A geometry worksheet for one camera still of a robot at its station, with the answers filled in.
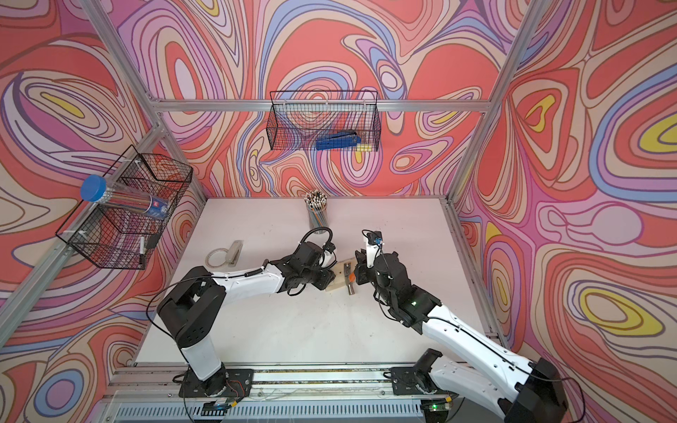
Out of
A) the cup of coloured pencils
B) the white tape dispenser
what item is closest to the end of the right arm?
the cup of coloured pencils

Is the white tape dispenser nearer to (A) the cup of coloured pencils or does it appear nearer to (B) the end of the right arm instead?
(A) the cup of coloured pencils

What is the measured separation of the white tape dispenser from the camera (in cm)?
100
